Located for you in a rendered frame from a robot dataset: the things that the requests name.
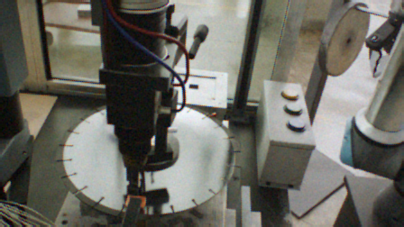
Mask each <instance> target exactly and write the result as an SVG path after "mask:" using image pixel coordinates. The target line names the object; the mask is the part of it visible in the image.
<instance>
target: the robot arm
mask: <svg viewBox="0 0 404 227"><path fill-rule="evenodd" d="M388 15H390V17H392V18H390V17H389V19H388V20H386V21H385V22H384V23H383V24H382V25H381V26H380V27H378V28H377V29H376V30H375V31H374V32H373V33H372V34H370V36H368V38H367V39H365V46H366V48H368V49H369V61H370V67H371V72H372V77H374V78H377V77H380V79H379V81H378V82H377V86H376V87H375V90H374V91H373V95H372V97H371V100H370V102H369V104H368V106H367V107H364V108H362V109H361V110H360V111H358V113H357V114H356V116H355V115H349V116H348V117H347V121H346V125H345V130H344V135H343V142H342V145H341V151H340V154H339V159H340V160H341V163H343V164H344V165H347V166H349V167H351V168H353V169H360V170H361V171H366V172H369V173H371V174H374V175H376V176H380V177H386V178H387V179H389V180H392V181H391V182H390V184H389V185H387V186H385V187H384V188H383V189H382V190H381V191H380V192H379V194H377V195H376V198H375V200H374V211H375V212H376V214H377V215H378V218H380V220H381V221H382V222H383V223H384V224H385V225H386V226H388V227H404V0H392V2H391V4H390V10H389V11H388ZM384 50H385V52H386V54H389V55H384V56H383V55H382V53H383V51H384ZM379 64H380V65H379Z"/></svg>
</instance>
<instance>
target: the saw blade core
mask: <svg viewBox="0 0 404 227"><path fill-rule="evenodd" d="M189 110H190V109H189V108H186V107H185V108H184V109H183V110H182V112H180V113H177V115H176V117H175V120H174V121H173V124H172V125H171V126H170V128H176V127H177V128H178V132H177V133H173V135H174V136H175V137H176V138H178V141H179V156H178V158H177V159H175V161H173V162H172V163H171V164H169V165H168V166H166V167H161V168H144V172H145V187H146V191H142V176H141V178H140V180H139V183H138V184H136V183H134V182H132V186H129V182H128V181H126V168H124V163H123V161H122V154H121V153H120V152H119V149H118V139H117V138H116V137H115V134H114V127H115V126H114V125H112V124H106V110H102V111H100V113H95V114H94V115H92V116H90V117H88V118H87V119H86V120H85V121H83V122H82V123H81V124H79V125H78V126H77V128H76V129H74V131H73V132H74V133H73V132H72V133H71V134H70V136H69V138H68V141H67V142H66V144H65V149H64V151H63V160H64V161H63V163H64V167H65V169H66V172H67V174H68V177H69V178H70V180H71V181H72V183H73V184H74V185H75V186H76V187H77V188H78V189H79V191H81V190H82V189H84V190H82V191H81V193H84V195H86V196H88V197H90V199H92V200H94V201H95V202H99V201H100V200H102V198H104V199H103V200H102V201H101V202H99V203H100V204H103V205H104V206H106V207H111V208H113V209H117V210H119V211H120V212H121V211H122V209H123V205H124V204H126V202H127V197H128V196H129V195H133V196H145V197H146V202H145V207H144V210H140V212H139V214H146V215H147V209H146V208H150V210H149V215H160V214H171V213H173V212H172V210H171V208H170V207H171V206H173V211H174V213H180V212H182V211H185V210H189V209H191V208H194V207H197V205H201V204H203V203H205V202H206V201H208V200H210V198H213V196H215V194H216V195H217V194H218V193H219V192H220V191H221V190H222V189H223V188H224V187H225V185H226V184H227V183H228V181H229V179H230V178H231V177H232V174H233V172H234V163H235V155H234V146H233V145H232V142H231V141H230V139H229V137H228V136H227V134H226V133H225V132H224V130H223V129H222V128H221V127H219V125H218V124H216V122H213V120H210V119H209V118H208V117H206V116H205V115H203V114H201V113H198V112H197V111H194V110H190V111H189ZM188 111H189V113H188ZM101 114H103V115H101ZM205 117H206V118H205ZM204 118H205V119H204ZM201 119H204V120H201ZM214 128H216V129H214ZM77 133H79V134H77ZM223 139H225V140H224V141H223ZM68 146H69V147H68ZM70 146H73V147H70ZM70 159H72V161H70ZM227 165H229V167H228V166H227ZM75 174H76V175H75ZM221 178H223V179H221ZM86 186H87V187H88V188H85V187H86ZM208 190H211V191H212V192H213V193H212V192H209V191H208ZM192 200H194V201H195V203H196V204H197V205H196V204H194V202H193V201H192ZM125 211H126V208H125V207H124V209H123V212H125Z"/></svg>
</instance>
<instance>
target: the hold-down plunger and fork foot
mask: <svg viewBox="0 0 404 227"><path fill-rule="evenodd" d="M170 160H173V149H172V147H171V146H170V143H168V128H165V127H160V126H156V134H155V136H154V145H152V146H151V152H150V153H149V154H148V155H147V161H146V163H145V165H146V164H154V163H158V162H162V161H170ZM124 168H126V166H124ZM139 172H140V173H141V170H140V169H139V170H132V182H134V183H136V184H138V183H139ZM141 175H142V173H141ZM126 181H128V182H129V168H126Z"/></svg>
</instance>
